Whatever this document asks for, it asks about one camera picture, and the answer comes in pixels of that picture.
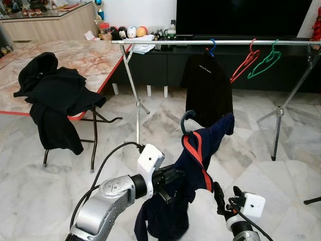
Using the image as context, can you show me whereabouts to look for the blue clothes hanger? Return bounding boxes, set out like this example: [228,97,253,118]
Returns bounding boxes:
[206,38,217,57]

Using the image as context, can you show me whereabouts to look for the jar with red lid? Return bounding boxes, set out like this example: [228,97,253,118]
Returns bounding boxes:
[99,23,111,41]

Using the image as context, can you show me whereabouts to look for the light wooden sideboard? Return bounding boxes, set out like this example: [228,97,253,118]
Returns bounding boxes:
[0,3,101,42]

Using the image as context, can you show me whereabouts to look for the black flat television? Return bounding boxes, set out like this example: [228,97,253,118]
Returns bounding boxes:
[176,0,314,37]

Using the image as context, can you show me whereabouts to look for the red clothes hanger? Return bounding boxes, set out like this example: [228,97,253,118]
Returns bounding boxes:
[230,39,261,84]

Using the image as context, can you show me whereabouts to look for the navy shirt with red collar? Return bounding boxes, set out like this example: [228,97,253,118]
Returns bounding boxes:
[134,113,235,241]

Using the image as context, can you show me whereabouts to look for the green clothes hanger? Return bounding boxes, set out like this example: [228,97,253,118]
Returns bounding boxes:
[247,39,282,80]

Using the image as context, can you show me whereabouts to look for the black TV console cabinet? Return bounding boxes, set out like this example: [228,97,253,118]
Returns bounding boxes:
[111,34,321,93]

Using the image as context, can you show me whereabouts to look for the blue and gold trophy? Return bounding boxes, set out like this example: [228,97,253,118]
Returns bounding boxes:
[94,0,105,23]

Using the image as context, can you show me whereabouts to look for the black printed T-shirt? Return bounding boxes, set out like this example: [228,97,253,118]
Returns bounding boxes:
[181,50,234,128]

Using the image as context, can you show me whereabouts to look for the small green white bottle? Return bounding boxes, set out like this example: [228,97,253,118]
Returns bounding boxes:
[168,20,177,40]

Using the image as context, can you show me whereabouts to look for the marble table with red edge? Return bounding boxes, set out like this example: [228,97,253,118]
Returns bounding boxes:
[0,39,132,121]

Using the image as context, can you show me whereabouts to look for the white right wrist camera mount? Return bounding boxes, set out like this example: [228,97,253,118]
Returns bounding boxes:
[241,192,266,219]

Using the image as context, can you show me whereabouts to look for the white paper stack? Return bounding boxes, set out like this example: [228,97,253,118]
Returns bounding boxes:
[128,34,156,55]

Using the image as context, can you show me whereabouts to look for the black mouse plush toy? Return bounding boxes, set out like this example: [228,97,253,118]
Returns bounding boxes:
[110,26,127,41]

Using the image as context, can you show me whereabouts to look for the dark slim clothes hanger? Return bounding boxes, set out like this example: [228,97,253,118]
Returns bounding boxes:
[180,110,197,136]

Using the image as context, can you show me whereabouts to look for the black hooded jacket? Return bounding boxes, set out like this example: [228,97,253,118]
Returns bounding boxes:
[14,52,107,155]

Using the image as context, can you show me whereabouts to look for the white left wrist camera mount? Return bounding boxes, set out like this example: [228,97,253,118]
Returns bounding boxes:
[137,144,165,186]

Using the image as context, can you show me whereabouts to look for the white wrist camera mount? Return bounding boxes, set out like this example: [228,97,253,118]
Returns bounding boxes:
[137,144,165,186]
[241,192,266,219]

